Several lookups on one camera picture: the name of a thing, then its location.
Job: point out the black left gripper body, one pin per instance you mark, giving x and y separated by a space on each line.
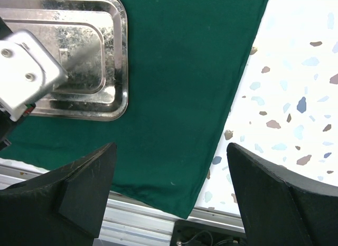
7 125

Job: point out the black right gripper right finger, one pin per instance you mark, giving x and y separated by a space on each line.
278 206

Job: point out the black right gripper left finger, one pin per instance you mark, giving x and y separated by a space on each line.
65 206

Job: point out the stainless steel instrument tray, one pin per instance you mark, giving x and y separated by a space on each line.
89 39

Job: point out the green surgical cloth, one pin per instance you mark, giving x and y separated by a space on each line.
186 59

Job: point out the aluminium front rail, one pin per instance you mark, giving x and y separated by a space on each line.
127 221

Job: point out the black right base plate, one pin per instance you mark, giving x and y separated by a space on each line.
192 233

